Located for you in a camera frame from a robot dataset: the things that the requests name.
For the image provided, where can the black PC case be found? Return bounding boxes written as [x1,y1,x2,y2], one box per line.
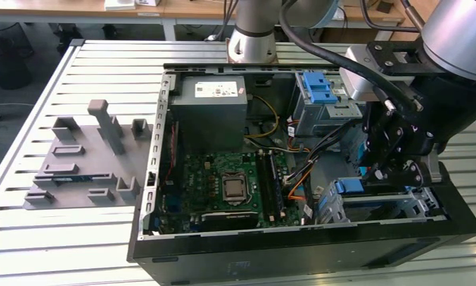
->
[126,62,476,286]

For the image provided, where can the grey metal drive cage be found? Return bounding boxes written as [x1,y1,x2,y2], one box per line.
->
[292,70,372,139]

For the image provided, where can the grey parts rack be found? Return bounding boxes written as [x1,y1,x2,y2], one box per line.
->
[22,100,154,211]

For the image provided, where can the blue plastic drive latch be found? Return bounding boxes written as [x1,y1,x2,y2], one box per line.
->
[301,72,337,104]

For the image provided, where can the black mesh bin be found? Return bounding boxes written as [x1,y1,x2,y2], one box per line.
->
[0,22,34,90]

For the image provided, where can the orange data wire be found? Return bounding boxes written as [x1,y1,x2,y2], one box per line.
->
[286,175,313,201]

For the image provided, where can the black graphics card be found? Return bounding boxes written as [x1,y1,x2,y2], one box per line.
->
[198,210,260,232]

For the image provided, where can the thin black cable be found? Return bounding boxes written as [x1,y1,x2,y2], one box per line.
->
[362,0,428,32]

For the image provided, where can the CPU socket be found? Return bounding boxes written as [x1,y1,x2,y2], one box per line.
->
[218,170,254,207]

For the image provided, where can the green motherboard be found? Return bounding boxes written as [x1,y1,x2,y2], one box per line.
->
[180,151,304,232]

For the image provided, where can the red black fan wire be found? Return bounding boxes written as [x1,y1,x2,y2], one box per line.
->
[157,123,180,187]

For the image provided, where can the silver CPU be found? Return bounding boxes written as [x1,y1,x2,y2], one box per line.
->
[222,179,245,197]

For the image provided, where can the red orange wire bundle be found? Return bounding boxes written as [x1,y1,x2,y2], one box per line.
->
[285,118,304,151]

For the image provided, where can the black cable bundle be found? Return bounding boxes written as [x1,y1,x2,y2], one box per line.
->
[286,119,365,187]

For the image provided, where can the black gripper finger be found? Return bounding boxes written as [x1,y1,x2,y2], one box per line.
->
[364,154,444,187]
[360,102,405,167]

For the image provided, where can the silver camera box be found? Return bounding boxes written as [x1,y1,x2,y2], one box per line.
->
[338,46,386,101]

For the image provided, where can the metal disk bay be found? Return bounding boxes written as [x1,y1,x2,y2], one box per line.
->
[318,178,437,224]

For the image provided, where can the yellow wire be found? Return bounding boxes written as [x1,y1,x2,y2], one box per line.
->
[242,95,280,139]

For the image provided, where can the wooden desk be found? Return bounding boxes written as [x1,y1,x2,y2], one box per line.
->
[0,0,406,41]

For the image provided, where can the black white wire bundle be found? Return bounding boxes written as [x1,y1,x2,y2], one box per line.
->
[242,135,313,153]

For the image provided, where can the grey power supply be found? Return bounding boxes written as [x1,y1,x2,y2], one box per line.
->
[167,74,249,153]

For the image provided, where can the thick black hose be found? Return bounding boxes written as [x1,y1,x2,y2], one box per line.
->
[278,0,424,113]

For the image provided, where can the black camera bracket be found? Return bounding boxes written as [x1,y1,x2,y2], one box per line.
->
[365,40,425,75]

